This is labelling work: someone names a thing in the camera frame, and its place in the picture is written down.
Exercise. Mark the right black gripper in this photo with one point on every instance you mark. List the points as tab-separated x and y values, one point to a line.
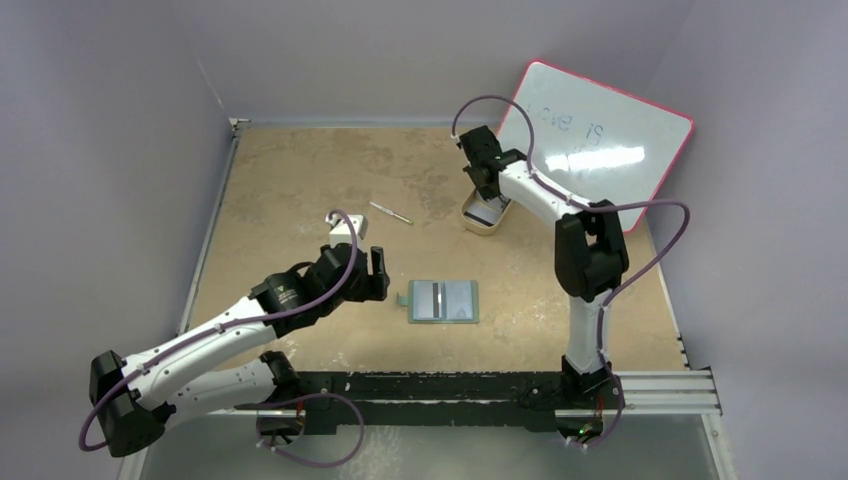
481	156

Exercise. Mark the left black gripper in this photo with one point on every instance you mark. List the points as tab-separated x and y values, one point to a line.
373	285

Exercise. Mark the beige oval tray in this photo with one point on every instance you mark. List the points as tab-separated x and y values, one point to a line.
474	197

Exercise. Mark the green tipped marker pen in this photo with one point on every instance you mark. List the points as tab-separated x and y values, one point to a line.
391	213

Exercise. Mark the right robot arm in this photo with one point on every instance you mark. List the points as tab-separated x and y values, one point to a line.
590	254

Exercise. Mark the green card holder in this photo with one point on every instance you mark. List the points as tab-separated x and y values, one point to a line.
460	302

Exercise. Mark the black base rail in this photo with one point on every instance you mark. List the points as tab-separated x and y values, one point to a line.
536	401

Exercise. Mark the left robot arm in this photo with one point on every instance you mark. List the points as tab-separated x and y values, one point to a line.
136	398

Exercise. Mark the loose striped card in tray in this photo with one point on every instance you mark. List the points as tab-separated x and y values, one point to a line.
483	215

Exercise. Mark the silver striped credit card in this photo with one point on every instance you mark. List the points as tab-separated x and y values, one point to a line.
432	297

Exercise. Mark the pink framed whiteboard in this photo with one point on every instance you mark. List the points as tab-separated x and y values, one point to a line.
590	140

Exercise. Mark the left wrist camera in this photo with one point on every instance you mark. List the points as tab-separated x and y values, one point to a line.
346	228

